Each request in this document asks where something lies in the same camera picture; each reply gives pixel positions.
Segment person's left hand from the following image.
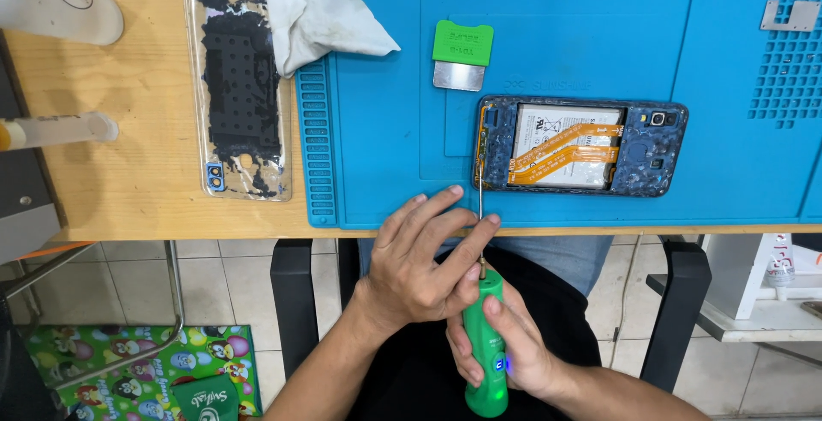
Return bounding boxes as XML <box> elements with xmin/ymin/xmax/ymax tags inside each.
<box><xmin>355</xmin><ymin>185</ymin><xmax>502</xmax><ymax>340</ymax></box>

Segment person's right hand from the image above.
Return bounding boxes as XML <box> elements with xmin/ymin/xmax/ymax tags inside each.
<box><xmin>445</xmin><ymin>278</ymin><xmax>567</xmax><ymax>403</ymax></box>

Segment green electric screwdriver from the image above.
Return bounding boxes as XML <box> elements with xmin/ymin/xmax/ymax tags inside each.
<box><xmin>461</xmin><ymin>159</ymin><xmax>510</xmax><ymax>419</ymax></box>

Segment person's black shirt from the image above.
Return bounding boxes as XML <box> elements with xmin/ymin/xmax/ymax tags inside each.
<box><xmin>337</xmin><ymin>239</ymin><xmax>605</xmax><ymax>421</ymax></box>

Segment black chair armrest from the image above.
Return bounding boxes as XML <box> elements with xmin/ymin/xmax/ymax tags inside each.
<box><xmin>269</xmin><ymin>239</ymin><xmax>321</xmax><ymax>381</ymax></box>
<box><xmin>640</xmin><ymin>235</ymin><xmax>713</xmax><ymax>394</ymax></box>

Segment white side shelf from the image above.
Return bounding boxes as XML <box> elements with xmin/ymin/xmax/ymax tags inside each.
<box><xmin>645</xmin><ymin>233</ymin><xmax>822</xmax><ymax>345</ymax></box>

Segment opened smartphone with battery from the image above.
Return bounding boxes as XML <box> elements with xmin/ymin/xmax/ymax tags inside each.
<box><xmin>474</xmin><ymin>95</ymin><xmax>690</xmax><ymax>199</ymax></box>

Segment green scraper with metal blade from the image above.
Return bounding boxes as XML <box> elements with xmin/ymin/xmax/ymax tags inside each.
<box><xmin>431</xmin><ymin>19</ymin><xmax>495</xmax><ymax>93</ymax></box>

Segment green cloth with white logo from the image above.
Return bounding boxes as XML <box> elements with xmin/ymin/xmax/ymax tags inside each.
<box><xmin>170</xmin><ymin>374</ymin><xmax>242</xmax><ymax>421</ymax></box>

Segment clear phone back cover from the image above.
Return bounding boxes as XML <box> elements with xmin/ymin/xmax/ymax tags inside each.
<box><xmin>183</xmin><ymin>0</ymin><xmax>294</xmax><ymax>203</ymax></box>

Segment white tube with red print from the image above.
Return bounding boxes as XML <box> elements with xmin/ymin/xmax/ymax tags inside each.
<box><xmin>763</xmin><ymin>233</ymin><xmax>798</xmax><ymax>302</ymax></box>

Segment white crumpled cloth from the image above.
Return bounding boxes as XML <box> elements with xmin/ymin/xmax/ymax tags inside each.
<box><xmin>261</xmin><ymin>0</ymin><xmax>402</xmax><ymax>79</ymax></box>

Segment blue silicone repair mat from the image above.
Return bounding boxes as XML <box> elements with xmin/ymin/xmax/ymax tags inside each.
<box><xmin>295</xmin><ymin>0</ymin><xmax>822</xmax><ymax>230</ymax></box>

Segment colourful cartoon print bag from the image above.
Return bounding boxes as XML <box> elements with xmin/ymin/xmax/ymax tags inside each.
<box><xmin>21</xmin><ymin>324</ymin><xmax>263</xmax><ymax>421</ymax></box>

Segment clear glue syringe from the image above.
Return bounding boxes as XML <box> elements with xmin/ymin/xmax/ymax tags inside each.
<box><xmin>0</xmin><ymin>110</ymin><xmax>120</xmax><ymax>152</ymax></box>

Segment grey metal box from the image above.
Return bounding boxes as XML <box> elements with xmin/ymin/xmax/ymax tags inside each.
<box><xmin>0</xmin><ymin>29</ymin><xmax>68</xmax><ymax>266</ymax></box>

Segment small grey metal plate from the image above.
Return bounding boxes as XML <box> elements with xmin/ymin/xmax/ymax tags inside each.
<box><xmin>759</xmin><ymin>0</ymin><xmax>822</xmax><ymax>33</ymax></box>

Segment thin white cable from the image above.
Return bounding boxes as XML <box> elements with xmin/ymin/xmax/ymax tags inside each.
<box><xmin>609</xmin><ymin>235</ymin><xmax>644</xmax><ymax>370</ymax></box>

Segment grey metal chair frame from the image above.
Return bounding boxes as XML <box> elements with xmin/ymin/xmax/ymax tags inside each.
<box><xmin>0</xmin><ymin>240</ymin><xmax>188</xmax><ymax>391</ymax></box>

